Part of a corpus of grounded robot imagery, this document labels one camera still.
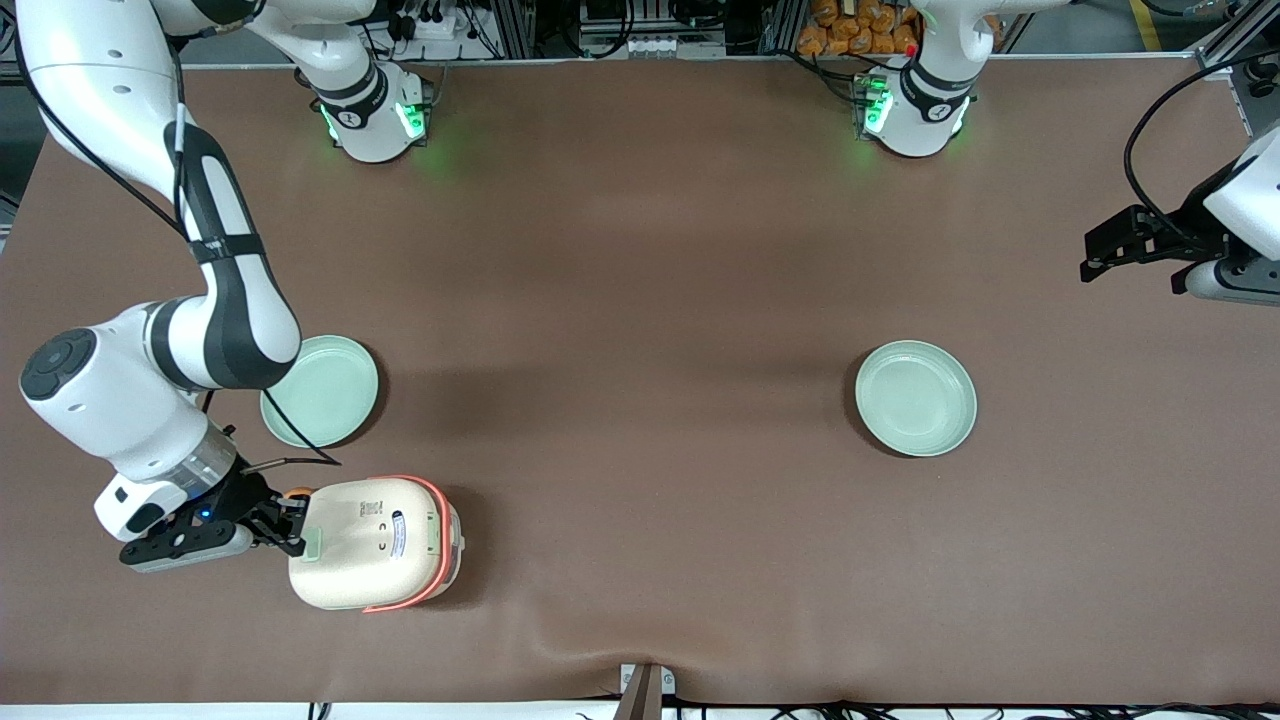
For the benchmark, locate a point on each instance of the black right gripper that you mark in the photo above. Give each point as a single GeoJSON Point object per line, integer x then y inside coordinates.
{"type": "Point", "coordinates": [243, 497]}

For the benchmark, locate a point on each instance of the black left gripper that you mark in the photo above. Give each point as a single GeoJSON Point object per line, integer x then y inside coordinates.
{"type": "Point", "coordinates": [1176, 240]}

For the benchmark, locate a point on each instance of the white rice cooker red rim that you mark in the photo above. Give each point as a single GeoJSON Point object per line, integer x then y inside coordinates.
{"type": "Point", "coordinates": [370, 545]}

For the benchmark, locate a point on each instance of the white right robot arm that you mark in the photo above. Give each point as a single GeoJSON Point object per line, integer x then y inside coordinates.
{"type": "Point", "coordinates": [235, 300]}

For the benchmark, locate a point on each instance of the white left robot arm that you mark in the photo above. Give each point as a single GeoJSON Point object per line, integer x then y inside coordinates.
{"type": "Point", "coordinates": [915, 125]}

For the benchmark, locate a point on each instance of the pale green plate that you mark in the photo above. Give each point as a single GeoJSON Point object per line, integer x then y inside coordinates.
{"type": "Point", "coordinates": [915, 398]}
{"type": "Point", "coordinates": [335, 395]}

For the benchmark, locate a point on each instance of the bag of orange breads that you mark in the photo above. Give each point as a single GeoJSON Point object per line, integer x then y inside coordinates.
{"type": "Point", "coordinates": [850, 30]}

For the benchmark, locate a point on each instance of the brown table mat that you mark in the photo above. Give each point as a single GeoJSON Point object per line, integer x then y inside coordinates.
{"type": "Point", "coordinates": [640, 280]}

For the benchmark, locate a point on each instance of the white power strip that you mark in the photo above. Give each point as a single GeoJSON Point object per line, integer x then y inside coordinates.
{"type": "Point", "coordinates": [435, 22]}

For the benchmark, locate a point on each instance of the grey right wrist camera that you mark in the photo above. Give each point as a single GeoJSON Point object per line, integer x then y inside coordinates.
{"type": "Point", "coordinates": [185, 548]}

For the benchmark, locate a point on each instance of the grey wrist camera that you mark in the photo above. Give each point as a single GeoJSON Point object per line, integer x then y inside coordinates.
{"type": "Point", "coordinates": [1230, 280]}
{"type": "Point", "coordinates": [185, 548]}

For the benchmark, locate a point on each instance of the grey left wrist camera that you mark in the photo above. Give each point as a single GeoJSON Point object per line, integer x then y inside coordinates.
{"type": "Point", "coordinates": [1230, 280]}

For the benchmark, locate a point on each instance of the aluminium frame profile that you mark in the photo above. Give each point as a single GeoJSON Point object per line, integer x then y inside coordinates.
{"type": "Point", "coordinates": [1235, 40]}

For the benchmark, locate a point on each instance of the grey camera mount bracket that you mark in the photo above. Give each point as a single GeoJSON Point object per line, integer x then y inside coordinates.
{"type": "Point", "coordinates": [645, 690]}

